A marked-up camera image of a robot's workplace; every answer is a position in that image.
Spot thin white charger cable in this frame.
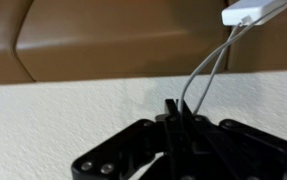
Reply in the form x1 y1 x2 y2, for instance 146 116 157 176
178 2 287 116

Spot tan leather sofa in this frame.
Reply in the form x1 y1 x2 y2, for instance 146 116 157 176
0 0 287 86

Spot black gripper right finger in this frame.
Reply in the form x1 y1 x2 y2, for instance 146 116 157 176
182 114 287 180

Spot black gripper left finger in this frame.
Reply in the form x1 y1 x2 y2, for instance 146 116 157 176
71 98 184 180

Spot white power adapter brick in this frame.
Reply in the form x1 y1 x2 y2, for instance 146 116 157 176
221 0 287 27

